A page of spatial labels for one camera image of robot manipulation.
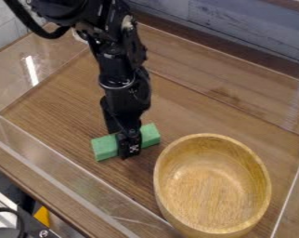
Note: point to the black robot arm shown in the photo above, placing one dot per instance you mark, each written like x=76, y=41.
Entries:
x=105, y=24

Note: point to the yellow and black device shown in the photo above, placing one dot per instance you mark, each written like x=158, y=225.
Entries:
x=42, y=224

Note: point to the brown wooden bowl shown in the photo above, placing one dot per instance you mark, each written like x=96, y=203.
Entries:
x=212, y=186

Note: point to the green rectangular block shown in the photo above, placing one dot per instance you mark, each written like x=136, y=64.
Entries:
x=104, y=146

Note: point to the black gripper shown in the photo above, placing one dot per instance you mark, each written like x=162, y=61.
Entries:
x=126, y=100

